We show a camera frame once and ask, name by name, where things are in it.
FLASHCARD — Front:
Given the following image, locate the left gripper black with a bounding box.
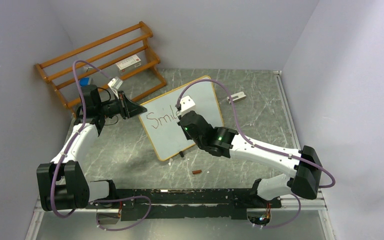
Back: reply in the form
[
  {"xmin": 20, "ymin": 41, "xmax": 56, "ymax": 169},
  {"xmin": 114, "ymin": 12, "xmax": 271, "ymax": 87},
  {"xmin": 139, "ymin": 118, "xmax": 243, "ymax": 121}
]
[{"xmin": 96, "ymin": 90, "xmax": 146, "ymax": 120}]

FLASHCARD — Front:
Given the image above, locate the brown marker cap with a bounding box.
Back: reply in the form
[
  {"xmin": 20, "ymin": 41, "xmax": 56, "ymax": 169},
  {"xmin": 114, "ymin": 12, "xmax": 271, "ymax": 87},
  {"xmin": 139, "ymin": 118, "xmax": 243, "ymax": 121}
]
[{"xmin": 192, "ymin": 170, "xmax": 202, "ymax": 175}]

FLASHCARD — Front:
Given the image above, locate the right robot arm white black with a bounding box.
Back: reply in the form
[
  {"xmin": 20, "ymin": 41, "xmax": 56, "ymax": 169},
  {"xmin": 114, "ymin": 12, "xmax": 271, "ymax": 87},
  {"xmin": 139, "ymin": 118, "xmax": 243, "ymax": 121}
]
[{"xmin": 178, "ymin": 111, "xmax": 322, "ymax": 207}]

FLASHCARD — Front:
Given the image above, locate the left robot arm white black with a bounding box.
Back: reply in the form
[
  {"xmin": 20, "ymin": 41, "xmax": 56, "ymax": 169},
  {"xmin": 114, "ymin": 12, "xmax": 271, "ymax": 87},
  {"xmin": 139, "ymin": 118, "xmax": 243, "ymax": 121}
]
[{"xmin": 36, "ymin": 84, "xmax": 147, "ymax": 212}]

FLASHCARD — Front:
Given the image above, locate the white whiteboard eraser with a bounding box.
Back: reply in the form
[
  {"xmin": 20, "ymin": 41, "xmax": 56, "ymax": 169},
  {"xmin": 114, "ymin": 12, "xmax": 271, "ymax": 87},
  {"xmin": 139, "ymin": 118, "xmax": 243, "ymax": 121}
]
[{"xmin": 226, "ymin": 91, "xmax": 247, "ymax": 105}]

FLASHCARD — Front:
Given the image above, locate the white red box on rack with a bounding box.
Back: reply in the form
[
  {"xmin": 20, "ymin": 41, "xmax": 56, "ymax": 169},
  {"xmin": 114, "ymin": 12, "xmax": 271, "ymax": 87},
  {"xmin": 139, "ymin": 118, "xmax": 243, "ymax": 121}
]
[{"xmin": 115, "ymin": 54, "xmax": 142, "ymax": 74}]

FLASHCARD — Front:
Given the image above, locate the wooden shelf rack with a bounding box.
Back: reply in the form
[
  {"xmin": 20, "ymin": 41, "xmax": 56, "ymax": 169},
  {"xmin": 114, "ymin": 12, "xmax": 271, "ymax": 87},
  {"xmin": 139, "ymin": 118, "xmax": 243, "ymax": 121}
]
[{"xmin": 35, "ymin": 21, "xmax": 167, "ymax": 121}]

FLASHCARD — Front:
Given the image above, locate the blue small object on rack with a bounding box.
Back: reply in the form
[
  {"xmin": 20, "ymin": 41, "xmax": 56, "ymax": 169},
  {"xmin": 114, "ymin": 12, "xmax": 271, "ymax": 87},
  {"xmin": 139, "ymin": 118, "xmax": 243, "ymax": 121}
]
[{"xmin": 79, "ymin": 77, "xmax": 93, "ymax": 87}]

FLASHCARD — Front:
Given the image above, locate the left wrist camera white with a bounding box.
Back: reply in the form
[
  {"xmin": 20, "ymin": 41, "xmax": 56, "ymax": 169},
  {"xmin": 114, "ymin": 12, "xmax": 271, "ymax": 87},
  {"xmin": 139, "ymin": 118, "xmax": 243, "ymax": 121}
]
[{"xmin": 107, "ymin": 76, "xmax": 123, "ymax": 99}]

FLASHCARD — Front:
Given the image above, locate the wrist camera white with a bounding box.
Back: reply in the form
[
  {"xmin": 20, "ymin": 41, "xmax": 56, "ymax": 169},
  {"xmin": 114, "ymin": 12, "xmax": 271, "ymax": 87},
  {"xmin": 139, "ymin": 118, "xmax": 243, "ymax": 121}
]
[
  {"xmin": 176, "ymin": 95, "xmax": 196, "ymax": 117},
  {"xmin": 107, "ymin": 76, "xmax": 123, "ymax": 99}
]

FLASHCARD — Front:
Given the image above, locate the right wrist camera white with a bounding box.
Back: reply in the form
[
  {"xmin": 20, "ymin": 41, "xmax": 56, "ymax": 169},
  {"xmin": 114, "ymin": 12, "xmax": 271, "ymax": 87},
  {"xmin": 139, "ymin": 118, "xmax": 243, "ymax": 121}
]
[{"xmin": 176, "ymin": 95, "xmax": 196, "ymax": 117}]

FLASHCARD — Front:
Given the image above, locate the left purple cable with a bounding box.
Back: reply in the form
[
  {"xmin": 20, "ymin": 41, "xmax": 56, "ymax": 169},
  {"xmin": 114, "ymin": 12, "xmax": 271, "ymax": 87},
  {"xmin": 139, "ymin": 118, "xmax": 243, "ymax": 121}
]
[{"xmin": 49, "ymin": 59, "xmax": 113, "ymax": 220}]

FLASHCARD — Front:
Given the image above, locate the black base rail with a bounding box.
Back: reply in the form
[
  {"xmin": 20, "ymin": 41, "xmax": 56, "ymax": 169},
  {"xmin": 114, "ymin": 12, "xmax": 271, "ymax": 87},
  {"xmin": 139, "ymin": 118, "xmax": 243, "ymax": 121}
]
[{"xmin": 88, "ymin": 188, "xmax": 282, "ymax": 221}]

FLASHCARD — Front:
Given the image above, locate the aluminium frame rail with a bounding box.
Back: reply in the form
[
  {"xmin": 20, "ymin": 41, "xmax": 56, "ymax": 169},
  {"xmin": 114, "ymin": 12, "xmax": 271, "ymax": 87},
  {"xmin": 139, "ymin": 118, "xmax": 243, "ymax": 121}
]
[{"xmin": 280, "ymin": 191, "xmax": 327, "ymax": 211}]

